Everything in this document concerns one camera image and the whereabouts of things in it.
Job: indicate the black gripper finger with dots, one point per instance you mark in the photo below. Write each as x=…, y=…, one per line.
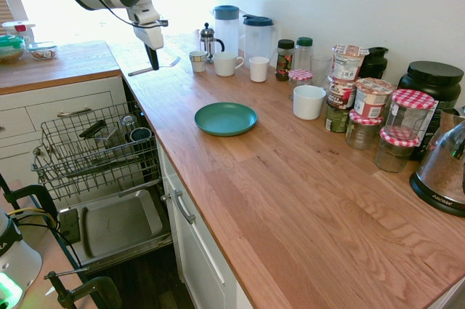
x=146, y=51
x=154, y=58

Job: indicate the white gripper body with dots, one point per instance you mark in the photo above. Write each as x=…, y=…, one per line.
x=152, y=34

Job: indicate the silver metal fork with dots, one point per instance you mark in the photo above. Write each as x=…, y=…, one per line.
x=170, y=63

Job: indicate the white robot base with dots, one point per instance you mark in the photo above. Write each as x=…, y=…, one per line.
x=16, y=261

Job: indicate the open dishwasher door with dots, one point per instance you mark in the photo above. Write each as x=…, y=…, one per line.
x=120, y=247

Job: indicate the small patterned cup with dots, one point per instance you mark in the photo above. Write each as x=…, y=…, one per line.
x=198, y=61

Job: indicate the glass french press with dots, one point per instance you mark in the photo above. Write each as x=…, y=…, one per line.
x=209, y=40

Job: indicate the clear glass in rack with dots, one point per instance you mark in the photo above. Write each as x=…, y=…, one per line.
x=128, y=121

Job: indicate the tall pitcher blue lid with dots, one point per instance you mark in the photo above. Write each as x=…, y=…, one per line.
x=226, y=31

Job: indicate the blue cup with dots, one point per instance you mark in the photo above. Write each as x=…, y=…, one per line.
x=140, y=135

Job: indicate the black utensil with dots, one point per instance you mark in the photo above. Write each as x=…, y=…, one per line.
x=92, y=129

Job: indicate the teal plastic plate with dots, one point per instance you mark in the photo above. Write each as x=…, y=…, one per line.
x=226, y=119

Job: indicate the small glass food container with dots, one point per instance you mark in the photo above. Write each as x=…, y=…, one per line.
x=43, y=51

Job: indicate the white ribbed cup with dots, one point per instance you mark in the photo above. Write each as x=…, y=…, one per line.
x=259, y=69

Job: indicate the short pitcher blue lid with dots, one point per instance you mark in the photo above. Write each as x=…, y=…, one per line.
x=258, y=38

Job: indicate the container white red lid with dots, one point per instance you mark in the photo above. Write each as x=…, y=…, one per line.
x=17, y=28

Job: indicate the spice jar black lid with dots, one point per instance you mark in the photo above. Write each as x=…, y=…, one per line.
x=285, y=60

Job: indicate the container with green lid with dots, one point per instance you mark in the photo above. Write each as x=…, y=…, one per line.
x=11, y=49

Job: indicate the small jar checkered lid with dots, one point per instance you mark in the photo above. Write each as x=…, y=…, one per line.
x=300, y=78

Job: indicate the spice jar green lid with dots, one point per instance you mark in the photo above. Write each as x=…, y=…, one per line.
x=303, y=54

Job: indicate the white round bowl cup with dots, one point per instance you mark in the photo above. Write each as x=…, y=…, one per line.
x=308, y=103

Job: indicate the clear drinking glass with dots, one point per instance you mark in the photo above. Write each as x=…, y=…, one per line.
x=321, y=69

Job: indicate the black C-clamp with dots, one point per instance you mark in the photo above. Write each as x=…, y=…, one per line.
x=91, y=289
x=34, y=192

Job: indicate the red oatmeal cup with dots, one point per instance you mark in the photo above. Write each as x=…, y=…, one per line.
x=339, y=94

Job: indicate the green paper cup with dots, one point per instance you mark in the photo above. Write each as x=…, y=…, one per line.
x=336, y=118

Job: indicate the white oatmeal cup foil lid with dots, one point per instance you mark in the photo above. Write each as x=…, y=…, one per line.
x=348, y=63

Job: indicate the white cabinet with door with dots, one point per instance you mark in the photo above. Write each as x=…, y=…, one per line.
x=203, y=265

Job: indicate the black shaker bottle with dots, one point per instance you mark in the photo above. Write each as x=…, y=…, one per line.
x=374, y=63

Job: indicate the glass jar checkered lid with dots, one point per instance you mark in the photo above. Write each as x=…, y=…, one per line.
x=394, y=152
x=362, y=131

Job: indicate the pink oatmeal cup foil lid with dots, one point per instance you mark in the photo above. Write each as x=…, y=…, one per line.
x=371, y=98

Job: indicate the large jar checkered lid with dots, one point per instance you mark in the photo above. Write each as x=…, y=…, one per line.
x=410, y=114

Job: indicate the black protein powder tub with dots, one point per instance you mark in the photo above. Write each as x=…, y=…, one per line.
x=434, y=81

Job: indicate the stainless steel electric kettle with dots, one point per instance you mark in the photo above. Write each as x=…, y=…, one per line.
x=441, y=167

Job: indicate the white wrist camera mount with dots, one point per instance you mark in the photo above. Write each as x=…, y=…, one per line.
x=145, y=14

